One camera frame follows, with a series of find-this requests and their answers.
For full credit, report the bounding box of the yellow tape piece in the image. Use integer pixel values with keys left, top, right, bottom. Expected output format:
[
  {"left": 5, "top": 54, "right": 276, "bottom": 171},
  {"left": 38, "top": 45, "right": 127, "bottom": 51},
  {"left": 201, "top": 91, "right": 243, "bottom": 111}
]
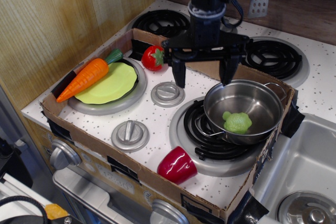
[{"left": 44, "top": 204, "right": 69, "bottom": 220}]

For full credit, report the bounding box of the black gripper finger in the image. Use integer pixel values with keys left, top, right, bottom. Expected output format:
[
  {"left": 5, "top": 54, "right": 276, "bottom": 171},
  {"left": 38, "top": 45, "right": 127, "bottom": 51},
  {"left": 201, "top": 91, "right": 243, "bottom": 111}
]
[
  {"left": 172, "top": 58, "right": 186, "bottom": 88},
  {"left": 219, "top": 56, "right": 240, "bottom": 86}
]

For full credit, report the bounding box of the light green plate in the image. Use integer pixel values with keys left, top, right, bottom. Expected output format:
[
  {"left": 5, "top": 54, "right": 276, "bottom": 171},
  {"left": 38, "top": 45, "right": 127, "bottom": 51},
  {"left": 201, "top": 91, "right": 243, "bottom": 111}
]
[{"left": 75, "top": 62, "right": 138, "bottom": 104}]

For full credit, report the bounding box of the hanging metal slotted spatula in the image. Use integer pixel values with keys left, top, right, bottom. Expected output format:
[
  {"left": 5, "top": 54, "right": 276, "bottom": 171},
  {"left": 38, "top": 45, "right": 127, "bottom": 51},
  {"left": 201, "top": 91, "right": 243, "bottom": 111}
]
[{"left": 248, "top": 0, "right": 269, "bottom": 18}]

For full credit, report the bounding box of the stainless steel pot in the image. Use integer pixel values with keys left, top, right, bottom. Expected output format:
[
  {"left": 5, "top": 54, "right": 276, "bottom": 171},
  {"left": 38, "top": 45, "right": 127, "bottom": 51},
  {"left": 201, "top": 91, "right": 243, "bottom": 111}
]
[{"left": 201, "top": 79, "right": 287, "bottom": 145}]

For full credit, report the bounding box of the metal sink drain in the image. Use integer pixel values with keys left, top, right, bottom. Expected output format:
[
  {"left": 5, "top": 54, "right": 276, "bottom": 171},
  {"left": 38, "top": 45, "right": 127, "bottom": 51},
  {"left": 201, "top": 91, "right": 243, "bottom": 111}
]
[{"left": 276, "top": 191, "right": 335, "bottom": 223}]

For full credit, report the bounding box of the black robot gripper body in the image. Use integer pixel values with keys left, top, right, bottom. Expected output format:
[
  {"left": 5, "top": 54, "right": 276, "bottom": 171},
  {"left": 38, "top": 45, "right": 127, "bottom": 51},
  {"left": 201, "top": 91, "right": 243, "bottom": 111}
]
[{"left": 161, "top": 15, "right": 249, "bottom": 66}]

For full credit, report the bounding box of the black burner front right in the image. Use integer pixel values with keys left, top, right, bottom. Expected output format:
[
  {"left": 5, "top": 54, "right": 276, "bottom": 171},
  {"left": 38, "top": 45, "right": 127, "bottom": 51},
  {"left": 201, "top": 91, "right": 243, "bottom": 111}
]
[{"left": 169, "top": 97, "right": 263, "bottom": 178}]

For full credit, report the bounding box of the grey stove knob front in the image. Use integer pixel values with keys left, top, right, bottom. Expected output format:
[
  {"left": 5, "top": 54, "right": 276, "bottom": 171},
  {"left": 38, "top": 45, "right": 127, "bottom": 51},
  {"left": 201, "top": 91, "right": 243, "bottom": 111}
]
[{"left": 111, "top": 120, "right": 149, "bottom": 153}]

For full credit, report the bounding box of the grey oven door handle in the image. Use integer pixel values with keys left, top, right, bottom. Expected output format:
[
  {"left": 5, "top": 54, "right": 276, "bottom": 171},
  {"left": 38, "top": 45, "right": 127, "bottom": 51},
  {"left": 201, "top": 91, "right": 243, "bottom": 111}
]
[{"left": 53, "top": 168, "right": 136, "bottom": 223}]

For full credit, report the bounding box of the grey toy sink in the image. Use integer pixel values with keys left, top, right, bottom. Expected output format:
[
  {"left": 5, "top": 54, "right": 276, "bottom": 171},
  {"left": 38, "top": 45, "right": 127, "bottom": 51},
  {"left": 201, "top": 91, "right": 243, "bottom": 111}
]
[{"left": 253, "top": 114, "right": 335, "bottom": 223}]

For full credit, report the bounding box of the grey stove knob centre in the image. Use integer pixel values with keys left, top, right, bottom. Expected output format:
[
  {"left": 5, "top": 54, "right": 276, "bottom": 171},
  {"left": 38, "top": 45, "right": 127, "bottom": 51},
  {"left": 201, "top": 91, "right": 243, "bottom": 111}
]
[{"left": 151, "top": 82, "right": 185, "bottom": 108}]

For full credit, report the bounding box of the red toy bell pepper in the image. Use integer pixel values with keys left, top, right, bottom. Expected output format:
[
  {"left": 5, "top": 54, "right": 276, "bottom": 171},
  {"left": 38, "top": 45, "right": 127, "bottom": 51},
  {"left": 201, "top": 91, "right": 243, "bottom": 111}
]
[{"left": 156, "top": 146, "right": 198, "bottom": 185}]

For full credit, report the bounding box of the black cable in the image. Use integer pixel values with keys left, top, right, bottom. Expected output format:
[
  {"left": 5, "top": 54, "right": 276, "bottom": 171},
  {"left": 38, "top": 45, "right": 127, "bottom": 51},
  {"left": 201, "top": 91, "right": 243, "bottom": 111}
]
[{"left": 0, "top": 195, "right": 48, "bottom": 224}]

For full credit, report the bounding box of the grey oven knob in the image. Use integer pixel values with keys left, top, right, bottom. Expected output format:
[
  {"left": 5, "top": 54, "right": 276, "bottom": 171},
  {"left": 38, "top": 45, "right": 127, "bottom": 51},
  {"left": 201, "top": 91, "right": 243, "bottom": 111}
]
[
  {"left": 150, "top": 199, "right": 189, "bottom": 224},
  {"left": 50, "top": 139, "right": 81, "bottom": 170}
]

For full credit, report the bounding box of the grey stove knob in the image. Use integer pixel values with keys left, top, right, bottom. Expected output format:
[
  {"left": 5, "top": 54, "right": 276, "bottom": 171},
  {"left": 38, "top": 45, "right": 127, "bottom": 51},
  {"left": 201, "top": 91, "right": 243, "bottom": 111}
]
[
  {"left": 111, "top": 120, "right": 149, "bottom": 153},
  {"left": 151, "top": 82, "right": 185, "bottom": 108}
]

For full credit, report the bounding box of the red toy strawberry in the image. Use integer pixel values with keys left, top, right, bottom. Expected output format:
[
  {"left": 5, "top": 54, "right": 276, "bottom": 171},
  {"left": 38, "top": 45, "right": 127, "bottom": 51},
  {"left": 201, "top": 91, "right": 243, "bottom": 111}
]
[{"left": 141, "top": 46, "right": 164, "bottom": 71}]

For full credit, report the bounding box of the orange toy carrot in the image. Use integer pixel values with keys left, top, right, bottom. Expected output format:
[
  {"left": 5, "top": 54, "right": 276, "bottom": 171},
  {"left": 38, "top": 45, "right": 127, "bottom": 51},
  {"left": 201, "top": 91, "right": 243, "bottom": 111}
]
[{"left": 56, "top": 49, "right": 123, "bottom": 103}]

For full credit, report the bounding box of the grey oven knob left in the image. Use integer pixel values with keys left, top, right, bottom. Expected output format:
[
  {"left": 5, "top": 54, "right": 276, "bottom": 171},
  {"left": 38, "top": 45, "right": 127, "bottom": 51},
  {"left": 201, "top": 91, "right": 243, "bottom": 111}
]
[{"left": 50, "top": 139, "right": 81, "bottom": 170}]

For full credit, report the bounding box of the grey burner ring front left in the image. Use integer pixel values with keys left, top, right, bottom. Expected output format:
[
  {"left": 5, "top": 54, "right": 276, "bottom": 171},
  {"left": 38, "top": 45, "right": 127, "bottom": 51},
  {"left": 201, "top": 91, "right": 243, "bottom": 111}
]
[{"left": 68, "top": 56, "right": 148, "bottom": 116}]

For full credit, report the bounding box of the cardboard fence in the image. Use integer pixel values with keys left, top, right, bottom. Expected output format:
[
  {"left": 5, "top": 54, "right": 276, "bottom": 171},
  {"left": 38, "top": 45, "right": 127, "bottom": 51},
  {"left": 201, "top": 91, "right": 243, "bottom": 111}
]
[{"left": 40, "top": 27, "right": 306, "bottom": 223}]

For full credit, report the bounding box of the grey oven knob right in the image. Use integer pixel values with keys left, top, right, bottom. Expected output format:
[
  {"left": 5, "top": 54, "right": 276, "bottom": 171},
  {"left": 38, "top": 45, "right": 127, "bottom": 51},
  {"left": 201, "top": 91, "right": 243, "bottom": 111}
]
[{"left": 150, "top": 199, "right": 189, "bottom": 224}]

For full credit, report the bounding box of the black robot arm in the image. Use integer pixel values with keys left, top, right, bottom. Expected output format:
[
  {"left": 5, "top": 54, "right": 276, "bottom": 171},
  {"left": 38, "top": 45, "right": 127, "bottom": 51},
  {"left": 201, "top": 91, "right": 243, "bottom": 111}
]
[{"left": 161, "top": 0, "right": 249, "bottom": 88}]

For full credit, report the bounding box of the green toy broccoli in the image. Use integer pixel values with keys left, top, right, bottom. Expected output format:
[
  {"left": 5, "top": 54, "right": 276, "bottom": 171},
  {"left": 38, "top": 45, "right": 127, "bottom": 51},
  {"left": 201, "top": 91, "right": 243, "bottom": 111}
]
[{"left": 222, "top": 111, "right": 252, "bottom": 134}]

